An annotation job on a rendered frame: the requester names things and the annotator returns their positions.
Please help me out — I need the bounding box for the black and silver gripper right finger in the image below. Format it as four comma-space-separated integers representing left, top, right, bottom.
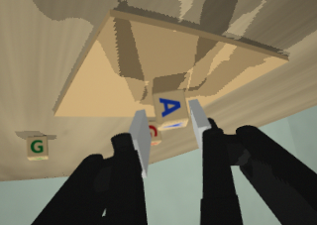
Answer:
188, 99, 317, 225

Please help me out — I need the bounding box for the beige letter block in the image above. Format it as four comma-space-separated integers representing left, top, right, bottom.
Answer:
26, 136, 49, 161
148, 121, 162, 146
153, 89, 189, 131

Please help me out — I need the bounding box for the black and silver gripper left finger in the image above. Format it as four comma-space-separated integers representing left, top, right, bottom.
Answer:
31, 109, 152, 225

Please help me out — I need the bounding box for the tan flat mat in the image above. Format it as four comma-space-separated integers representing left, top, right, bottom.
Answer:
54, 9, 289, 117

